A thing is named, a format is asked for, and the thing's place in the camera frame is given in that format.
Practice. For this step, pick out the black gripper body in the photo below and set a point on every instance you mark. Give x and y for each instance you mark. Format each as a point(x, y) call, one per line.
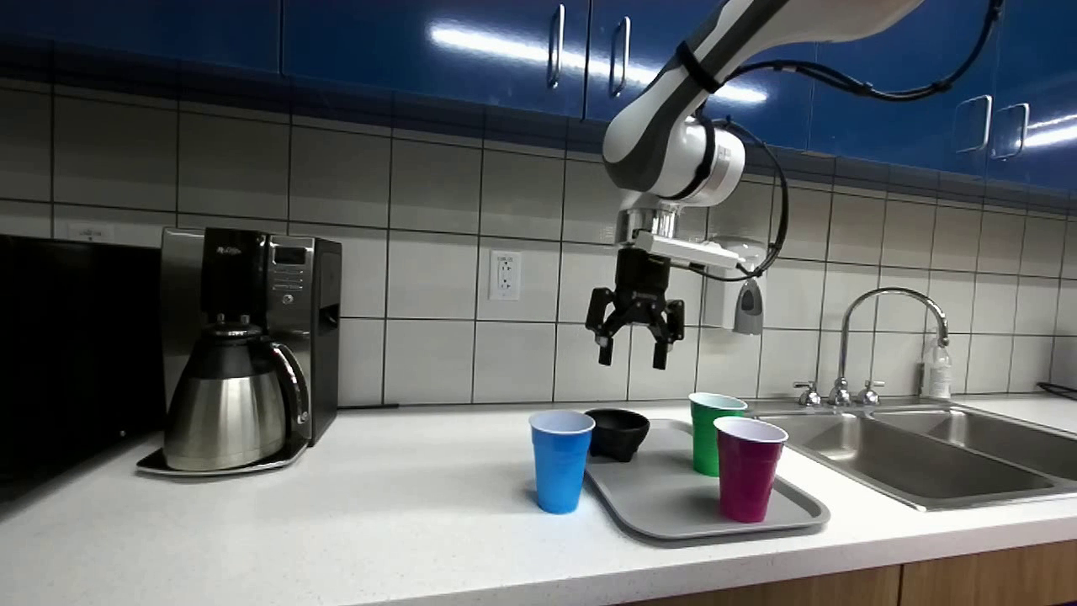
point(642, 288)

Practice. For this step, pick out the green plastic cup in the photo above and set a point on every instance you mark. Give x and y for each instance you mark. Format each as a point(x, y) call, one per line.
point(706, 442)

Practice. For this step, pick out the blue plastic cup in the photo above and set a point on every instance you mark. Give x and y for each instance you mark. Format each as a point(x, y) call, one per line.
point(560, 465)

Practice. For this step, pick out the magenta plastic cup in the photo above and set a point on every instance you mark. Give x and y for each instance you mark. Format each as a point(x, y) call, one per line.
point(750, 476)

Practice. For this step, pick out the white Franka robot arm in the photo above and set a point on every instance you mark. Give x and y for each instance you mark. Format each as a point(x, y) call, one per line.
point(674, 146)

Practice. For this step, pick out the grey plastic tray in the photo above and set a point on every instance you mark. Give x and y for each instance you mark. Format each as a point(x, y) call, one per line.
point(660, 493)

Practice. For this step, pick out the black bowl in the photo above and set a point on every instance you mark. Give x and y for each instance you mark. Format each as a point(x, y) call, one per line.
point(621, 437)

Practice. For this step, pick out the chrome gooseneck faucet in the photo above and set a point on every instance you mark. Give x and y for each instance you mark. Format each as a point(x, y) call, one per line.
point(886, 292)

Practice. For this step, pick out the blue glossy cabinet door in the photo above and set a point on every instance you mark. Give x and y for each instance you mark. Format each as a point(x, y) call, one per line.
point(659, 20)
point(357, 55)
point(1055, 67)
point(896, 136)
point(137, 29)

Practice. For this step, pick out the wooden lower cabinet front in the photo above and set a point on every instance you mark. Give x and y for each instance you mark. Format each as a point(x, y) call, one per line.
point(987, 572)
point(785, 591)

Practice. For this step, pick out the clear plastic soap bottle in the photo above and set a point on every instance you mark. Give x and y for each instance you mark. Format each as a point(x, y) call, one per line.
point(938, 375)

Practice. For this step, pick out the stainless steel double sink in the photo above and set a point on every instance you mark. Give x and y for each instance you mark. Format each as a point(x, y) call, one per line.
point(920, 474)

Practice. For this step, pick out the black silver coffee maker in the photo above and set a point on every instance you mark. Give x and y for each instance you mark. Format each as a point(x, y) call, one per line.
point(299, 305)

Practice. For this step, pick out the stainless steel coffee carafe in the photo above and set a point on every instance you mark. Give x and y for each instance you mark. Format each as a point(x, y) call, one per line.
point(223, 410)

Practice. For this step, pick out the black microwave oven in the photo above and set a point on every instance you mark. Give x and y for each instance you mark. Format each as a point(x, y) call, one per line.
point(73, 359)

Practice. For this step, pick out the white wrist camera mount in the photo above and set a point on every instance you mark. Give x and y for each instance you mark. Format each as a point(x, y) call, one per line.
point(694, 256)

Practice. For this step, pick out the white wall soap dispenser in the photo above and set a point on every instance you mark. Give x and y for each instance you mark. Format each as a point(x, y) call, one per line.
point(725, 306)

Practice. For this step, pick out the white wall power outlet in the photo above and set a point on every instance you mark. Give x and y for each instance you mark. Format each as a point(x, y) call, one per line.
point(506, 275)

